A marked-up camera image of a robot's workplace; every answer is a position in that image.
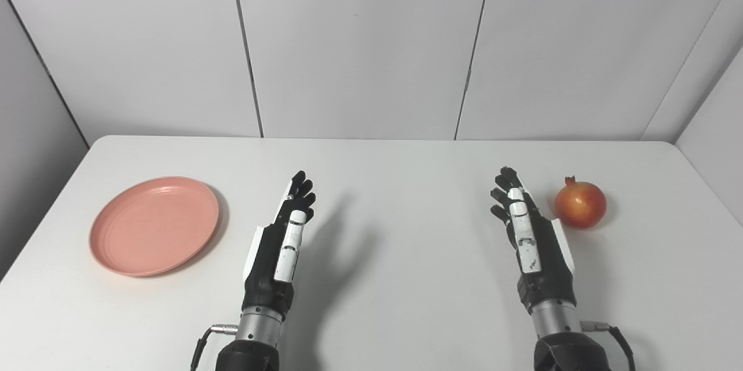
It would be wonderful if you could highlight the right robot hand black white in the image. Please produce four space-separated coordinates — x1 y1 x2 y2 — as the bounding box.
489 166 579 315

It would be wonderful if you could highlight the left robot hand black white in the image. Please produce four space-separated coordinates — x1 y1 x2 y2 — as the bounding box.
241 171 317 316

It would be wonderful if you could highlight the red yellow pomegranate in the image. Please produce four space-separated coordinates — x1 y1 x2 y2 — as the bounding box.
553 175 608 230

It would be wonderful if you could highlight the pink round plate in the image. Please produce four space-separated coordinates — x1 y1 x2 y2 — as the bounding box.
89 177 221 278

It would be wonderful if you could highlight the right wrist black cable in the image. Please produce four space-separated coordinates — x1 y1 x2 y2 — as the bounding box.
580 320 637 371

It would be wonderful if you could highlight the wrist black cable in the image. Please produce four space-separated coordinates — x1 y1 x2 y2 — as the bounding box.
190 324 239 371
580 320 637 371

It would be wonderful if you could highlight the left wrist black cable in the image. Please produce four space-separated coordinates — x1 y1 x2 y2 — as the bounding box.
190 324 239 371

